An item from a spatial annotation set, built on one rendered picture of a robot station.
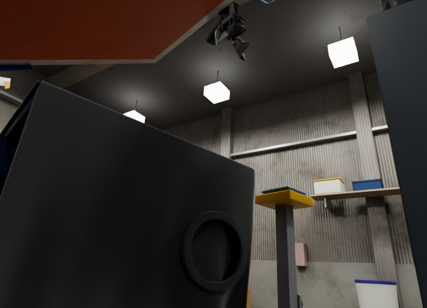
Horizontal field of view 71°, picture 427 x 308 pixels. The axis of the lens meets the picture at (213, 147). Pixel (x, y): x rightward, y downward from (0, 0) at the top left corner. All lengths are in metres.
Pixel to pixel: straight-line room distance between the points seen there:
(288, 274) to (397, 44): 0.63
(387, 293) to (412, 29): 5.22
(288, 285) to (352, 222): 5.84
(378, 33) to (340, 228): 6.19
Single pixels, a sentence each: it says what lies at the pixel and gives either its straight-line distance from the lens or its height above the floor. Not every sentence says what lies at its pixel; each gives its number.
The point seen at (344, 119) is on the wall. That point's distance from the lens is 7.47.
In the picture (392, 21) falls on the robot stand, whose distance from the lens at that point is 0.69.
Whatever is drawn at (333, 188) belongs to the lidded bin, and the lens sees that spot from 6.26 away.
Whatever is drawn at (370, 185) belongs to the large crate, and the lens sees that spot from 6.20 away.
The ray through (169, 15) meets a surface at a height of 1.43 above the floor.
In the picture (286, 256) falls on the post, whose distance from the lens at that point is 0.93.
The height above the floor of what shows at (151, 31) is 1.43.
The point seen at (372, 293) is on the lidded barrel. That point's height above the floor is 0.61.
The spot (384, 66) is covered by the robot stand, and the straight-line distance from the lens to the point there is 0.63.
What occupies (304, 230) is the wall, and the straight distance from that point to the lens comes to 6.92.
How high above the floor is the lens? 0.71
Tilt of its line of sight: 23 degrees up
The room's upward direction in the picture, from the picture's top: 4 degrees clockwise
